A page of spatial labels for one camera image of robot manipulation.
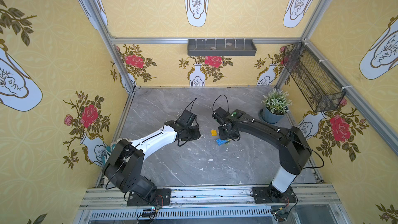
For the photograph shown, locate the work gloves at wall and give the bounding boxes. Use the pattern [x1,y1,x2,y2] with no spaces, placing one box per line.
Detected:
[104,143,117,160]

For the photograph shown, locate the grey wall shelf tray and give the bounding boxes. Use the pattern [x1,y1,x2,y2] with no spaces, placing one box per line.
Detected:
[187,38,257,57]

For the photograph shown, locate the black wire mesh basket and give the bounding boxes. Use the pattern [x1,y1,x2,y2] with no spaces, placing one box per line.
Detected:
[282,43,346,113]

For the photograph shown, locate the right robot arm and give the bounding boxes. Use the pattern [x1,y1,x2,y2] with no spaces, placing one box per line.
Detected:
[212,107,312,194]

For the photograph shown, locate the potted green plant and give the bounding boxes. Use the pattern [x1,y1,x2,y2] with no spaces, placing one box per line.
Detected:
[259,89,292,124]

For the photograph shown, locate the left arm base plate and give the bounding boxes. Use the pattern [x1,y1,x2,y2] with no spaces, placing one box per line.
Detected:
[127,188,171,207]

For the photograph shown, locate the blue lego brick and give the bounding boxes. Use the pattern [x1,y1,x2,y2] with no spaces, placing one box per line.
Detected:
[216,139,229,146]

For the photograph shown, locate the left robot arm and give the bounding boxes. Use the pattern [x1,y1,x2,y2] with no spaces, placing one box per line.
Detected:
[102,110,201,203]

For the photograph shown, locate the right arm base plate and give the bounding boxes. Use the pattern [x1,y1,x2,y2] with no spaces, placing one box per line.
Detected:
[250,185,297,205]

